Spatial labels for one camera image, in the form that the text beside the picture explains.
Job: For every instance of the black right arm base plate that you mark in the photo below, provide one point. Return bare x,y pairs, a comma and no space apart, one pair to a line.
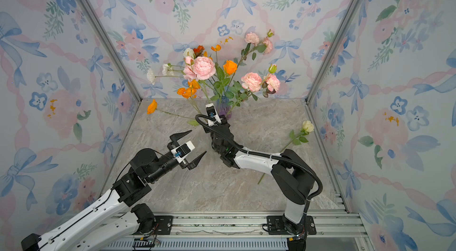
280,225

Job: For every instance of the white lisianthus flower stem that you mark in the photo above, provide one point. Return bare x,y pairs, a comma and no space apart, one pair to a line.
167,71

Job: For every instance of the orange rose flower stem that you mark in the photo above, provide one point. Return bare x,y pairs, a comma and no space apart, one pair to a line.
223,77

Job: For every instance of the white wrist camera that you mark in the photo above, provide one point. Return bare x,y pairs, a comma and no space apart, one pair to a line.
182,151
214,118

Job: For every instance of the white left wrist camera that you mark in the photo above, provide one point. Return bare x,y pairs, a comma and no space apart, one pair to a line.
182,151

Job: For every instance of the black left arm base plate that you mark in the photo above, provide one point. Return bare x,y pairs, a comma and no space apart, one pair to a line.
155,225

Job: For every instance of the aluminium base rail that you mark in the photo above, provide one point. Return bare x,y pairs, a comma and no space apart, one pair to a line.
332,230

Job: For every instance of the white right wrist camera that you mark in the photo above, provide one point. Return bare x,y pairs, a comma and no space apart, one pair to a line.
214,118

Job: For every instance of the white rose flower stem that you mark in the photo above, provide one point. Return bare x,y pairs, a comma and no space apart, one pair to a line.
189,53

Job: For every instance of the orange ranunculus flower spray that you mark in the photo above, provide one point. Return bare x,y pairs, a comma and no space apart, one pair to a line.
185,107

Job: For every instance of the orange-red gerbera flower stem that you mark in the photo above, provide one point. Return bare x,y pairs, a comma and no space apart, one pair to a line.
198,51

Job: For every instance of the large pink rose spray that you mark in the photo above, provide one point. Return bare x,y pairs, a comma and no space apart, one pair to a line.
251,84

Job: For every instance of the cream rose flower stem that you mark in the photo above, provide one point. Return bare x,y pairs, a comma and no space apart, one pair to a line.
300,137

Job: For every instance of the pink carnation flower spray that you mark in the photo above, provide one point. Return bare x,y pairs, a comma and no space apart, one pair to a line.
255,46

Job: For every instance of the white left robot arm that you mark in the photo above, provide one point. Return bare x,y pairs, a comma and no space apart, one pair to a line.
118,212

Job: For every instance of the aluminium corner post right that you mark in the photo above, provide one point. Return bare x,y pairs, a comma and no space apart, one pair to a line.
339,37

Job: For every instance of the aluminium corner post left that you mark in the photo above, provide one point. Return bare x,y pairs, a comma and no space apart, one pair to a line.
103,36

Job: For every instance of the pink peony flower spray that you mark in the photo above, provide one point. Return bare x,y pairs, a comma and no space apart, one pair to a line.
196,72

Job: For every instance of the aluminium corner post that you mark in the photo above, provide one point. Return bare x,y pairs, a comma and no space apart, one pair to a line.
339,37
103,36

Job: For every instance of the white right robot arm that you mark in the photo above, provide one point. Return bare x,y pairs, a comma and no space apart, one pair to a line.
296,180

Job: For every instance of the orange poppy flower spray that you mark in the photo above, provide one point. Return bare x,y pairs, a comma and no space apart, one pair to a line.
213,54

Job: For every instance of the blue purple glass vase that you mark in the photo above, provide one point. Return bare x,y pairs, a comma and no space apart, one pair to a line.
223,107

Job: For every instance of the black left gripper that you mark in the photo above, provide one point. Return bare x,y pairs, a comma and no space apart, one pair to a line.
184,164

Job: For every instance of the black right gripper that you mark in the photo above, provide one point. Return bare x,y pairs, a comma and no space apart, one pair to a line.
227,126

